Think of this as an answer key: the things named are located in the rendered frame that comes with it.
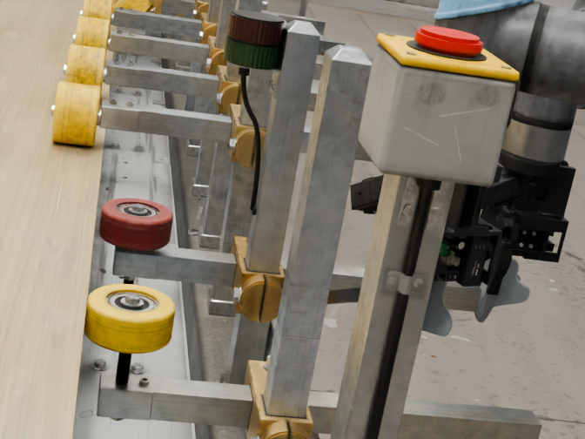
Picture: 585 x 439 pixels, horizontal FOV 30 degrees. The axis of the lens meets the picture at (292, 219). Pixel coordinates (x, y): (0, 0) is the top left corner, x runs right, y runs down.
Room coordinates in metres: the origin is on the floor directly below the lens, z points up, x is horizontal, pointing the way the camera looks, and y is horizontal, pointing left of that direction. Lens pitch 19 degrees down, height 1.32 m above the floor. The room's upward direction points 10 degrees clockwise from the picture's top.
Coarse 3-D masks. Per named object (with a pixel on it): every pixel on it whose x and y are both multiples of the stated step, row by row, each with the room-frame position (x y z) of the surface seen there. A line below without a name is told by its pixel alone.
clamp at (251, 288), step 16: (240, 240) 1.21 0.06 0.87; (240, 256) 1.16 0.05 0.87; (240, 272) 1.12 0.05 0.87; (256, 272) 1.12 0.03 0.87; (240, 288) 1.11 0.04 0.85; (256, 288) 1.10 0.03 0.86; (272, 288) 1.10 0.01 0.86; (240, 304) 1.10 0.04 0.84; (256, 304) 1.10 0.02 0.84; (272, 304) 1.10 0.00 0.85; (256, 320) 1.10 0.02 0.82
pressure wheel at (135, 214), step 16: (112, 208) 1.14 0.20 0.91; (128, 208) 1.16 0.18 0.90; (144, 208) 1.15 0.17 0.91; (160, 208) 1.17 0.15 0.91; (112, 224) 1.12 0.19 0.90; (128, 224) 1.12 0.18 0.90; (144, 224) 1.12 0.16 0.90; (160, 224) 1.13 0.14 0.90; (112, 240) 1.12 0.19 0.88; (128, 240) 1.12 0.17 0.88; (144, 240) 1.12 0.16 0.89; (160, 240) 1.13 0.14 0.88
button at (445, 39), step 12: (420, 36) 0.63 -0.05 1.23; (432, 36) 0.63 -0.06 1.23; (444, 36) 0.63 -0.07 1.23; (456, 36) 0.63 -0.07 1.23; (468, 36) 0.64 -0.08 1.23; (432, 48) 0.63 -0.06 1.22; (444, 48) 0.62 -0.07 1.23; (456, 48) 0.62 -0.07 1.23; (468, 48) 0.63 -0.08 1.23; (480, 48) 0.63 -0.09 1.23
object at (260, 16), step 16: (240, 16) 1.11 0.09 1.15; (256, 16) 1.13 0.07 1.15; (272, 16) 1.15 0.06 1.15; (272, 80) 1.15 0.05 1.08; (272, 96) 1.13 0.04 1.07; (256, 128) 1.13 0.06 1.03; (256, 144) 1.13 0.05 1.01; (256, 160) 1.13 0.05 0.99; (256, 176) 1.13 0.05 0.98; (256, 192) 1.13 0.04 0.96; (256, 208) 1.13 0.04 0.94
